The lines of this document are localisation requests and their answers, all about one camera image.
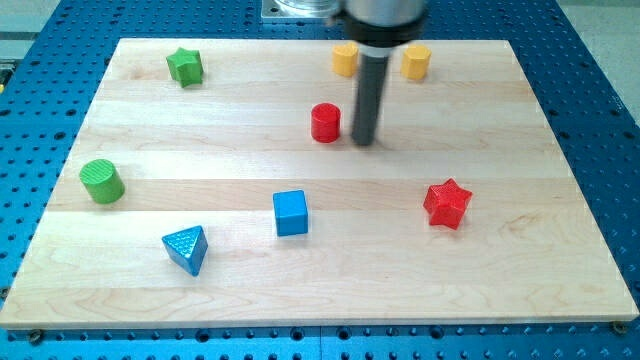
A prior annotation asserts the blue cube block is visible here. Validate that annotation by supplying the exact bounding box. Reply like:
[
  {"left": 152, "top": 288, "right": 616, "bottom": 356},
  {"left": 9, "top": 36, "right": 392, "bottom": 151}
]
[{"left": 272, "top": 190, "right": 309, "bottom": 237}]

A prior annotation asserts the green star block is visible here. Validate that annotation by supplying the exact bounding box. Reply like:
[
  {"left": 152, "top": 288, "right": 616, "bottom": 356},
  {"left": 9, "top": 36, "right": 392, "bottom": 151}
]
[{"left": 166, "top": 47, "right": 204, "bottom": 88}]

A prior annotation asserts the red cylinder block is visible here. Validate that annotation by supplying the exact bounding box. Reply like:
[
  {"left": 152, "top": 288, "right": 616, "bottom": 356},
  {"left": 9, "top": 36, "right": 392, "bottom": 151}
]
[{"left": 311, "top": 103, "right": 341, "bottom": 143}]

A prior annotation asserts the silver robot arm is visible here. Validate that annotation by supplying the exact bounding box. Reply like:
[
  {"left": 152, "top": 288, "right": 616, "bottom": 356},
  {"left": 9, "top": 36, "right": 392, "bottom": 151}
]
[{"left": 333, "top": 0, "right": 428, "bottom": 58}]

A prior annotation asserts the blue triangle block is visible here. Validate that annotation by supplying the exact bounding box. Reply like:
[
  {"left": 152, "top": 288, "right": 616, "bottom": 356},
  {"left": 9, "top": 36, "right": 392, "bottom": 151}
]
[{"left": 162, "top": 226, "right": 208, "bottom": 277}]

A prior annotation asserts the wooden board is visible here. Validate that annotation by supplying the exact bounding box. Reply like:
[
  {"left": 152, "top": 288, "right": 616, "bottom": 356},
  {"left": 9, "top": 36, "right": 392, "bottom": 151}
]
[{"left": 1, "top": 38, "right": 638, "bottom": 330}]

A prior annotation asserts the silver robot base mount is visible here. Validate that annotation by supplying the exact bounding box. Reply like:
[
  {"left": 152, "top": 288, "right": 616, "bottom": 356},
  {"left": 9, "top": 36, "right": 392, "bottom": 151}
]
[{"left": 260, "top": 0, "right": 340, "bottom": 23}]

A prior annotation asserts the red star block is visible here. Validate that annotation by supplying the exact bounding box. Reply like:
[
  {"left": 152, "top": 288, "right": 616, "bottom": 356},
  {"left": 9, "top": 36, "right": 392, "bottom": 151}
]
[{"left": 423, "top": 178, "right": 473, "bottom": 230}]

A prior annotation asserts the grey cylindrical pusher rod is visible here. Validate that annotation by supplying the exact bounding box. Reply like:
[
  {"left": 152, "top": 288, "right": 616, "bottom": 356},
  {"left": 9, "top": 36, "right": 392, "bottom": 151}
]
[{"left": 351, "top": 55, "right": 389, "bottom": 146}]

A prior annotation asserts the yellow hexagon block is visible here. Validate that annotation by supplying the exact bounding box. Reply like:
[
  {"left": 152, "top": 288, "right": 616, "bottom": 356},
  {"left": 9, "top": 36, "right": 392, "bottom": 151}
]
[{"left": 400, "top": 45, "right": 432, "bottom": 80}]

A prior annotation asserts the green cylinder block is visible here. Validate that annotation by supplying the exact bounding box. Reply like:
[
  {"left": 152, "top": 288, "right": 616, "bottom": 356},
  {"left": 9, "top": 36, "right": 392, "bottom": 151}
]
[{"left": 79, "top": 159, "right": 125, "bottom": 204}]

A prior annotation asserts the yellow heart block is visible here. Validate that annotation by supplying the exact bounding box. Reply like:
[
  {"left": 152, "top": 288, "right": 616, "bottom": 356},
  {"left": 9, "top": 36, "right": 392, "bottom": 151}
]
[{"left": 332, "top": 42, "right": 359, "bottom": 77}]

